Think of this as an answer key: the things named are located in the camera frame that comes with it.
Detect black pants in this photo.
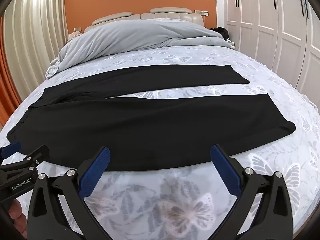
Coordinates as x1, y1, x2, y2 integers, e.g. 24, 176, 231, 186
6, 64, 297, 172

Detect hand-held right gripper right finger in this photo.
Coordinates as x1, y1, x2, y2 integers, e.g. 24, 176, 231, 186
210, 144, 294, 240

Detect grey duvet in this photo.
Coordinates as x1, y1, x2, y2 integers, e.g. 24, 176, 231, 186
44, 20, 235, 78

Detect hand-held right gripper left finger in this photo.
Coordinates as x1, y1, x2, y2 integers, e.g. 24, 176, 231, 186
27, 146, 112, 240

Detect white lace ornament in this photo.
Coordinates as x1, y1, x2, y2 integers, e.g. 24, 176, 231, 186
67, 29, 83, 42

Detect person's left hand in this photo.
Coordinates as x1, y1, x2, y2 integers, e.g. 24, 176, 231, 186
7, 199, 27, 240

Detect cream curtain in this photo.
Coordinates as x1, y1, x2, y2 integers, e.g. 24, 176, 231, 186
2, 0, 68, 105

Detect white wardrobe doors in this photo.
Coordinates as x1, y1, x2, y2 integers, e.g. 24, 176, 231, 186
222, 0, 320, 120

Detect beige padded headboard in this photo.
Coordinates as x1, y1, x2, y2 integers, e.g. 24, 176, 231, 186
84, 7, 205, 33

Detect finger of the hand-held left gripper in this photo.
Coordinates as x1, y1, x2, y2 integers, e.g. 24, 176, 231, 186
0, 141, 21, 159
23, 145, 50, 167

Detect black bag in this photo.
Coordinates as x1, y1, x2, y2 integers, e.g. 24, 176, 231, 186
209, 27, 230, 40

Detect bed with butterfly printed sheet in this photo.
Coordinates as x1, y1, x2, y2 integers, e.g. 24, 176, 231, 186
0, 45, 320, 240

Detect orange curtain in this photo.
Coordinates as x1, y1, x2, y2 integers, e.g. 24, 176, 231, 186
0, 15, 24, 128

